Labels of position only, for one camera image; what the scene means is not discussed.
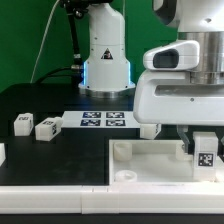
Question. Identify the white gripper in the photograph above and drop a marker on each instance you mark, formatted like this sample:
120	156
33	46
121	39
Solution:
169	98

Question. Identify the white square table top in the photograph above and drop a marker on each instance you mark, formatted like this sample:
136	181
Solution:
153	161

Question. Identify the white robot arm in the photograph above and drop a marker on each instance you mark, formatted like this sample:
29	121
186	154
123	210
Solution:
106	73

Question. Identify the white U-shaped obstacle fence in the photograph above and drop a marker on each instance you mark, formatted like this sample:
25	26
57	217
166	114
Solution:
118	198

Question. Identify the white AprilTag base sheet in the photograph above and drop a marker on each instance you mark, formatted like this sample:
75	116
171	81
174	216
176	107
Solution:
99	119

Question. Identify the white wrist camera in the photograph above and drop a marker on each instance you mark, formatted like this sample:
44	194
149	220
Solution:
177	56

